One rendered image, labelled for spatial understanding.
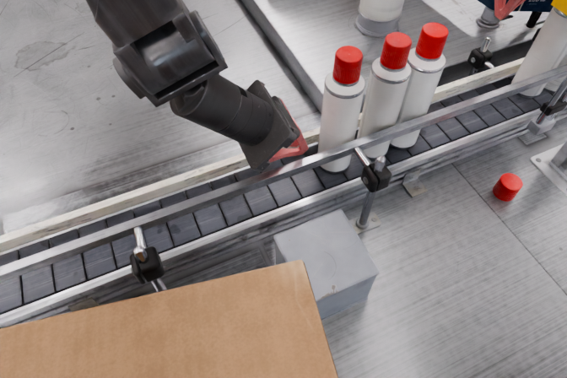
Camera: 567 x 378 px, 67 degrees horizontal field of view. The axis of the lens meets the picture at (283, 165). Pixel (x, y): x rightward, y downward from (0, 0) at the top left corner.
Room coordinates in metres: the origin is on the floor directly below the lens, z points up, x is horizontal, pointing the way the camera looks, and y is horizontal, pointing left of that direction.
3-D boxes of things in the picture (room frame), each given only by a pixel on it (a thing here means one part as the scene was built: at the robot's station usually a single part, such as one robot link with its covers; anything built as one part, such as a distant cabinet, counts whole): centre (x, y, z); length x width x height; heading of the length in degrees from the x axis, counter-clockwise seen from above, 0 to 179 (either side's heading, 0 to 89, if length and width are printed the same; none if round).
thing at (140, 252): (0.22, 0.16, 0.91); 0.07 x 0.03 x 0.16; 24
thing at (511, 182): (0.39, -0.36, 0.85); 0.03 x 0.03 x 0.03
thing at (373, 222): (0.33, -0.12, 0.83); 0.06 x 0.03 x 0.01; 112
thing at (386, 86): (0.44, -0.14, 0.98); 0.05 x 0.05 x 0.20
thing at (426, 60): (0.46, -0.19, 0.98); 0.05 x 0.05 x 0.20
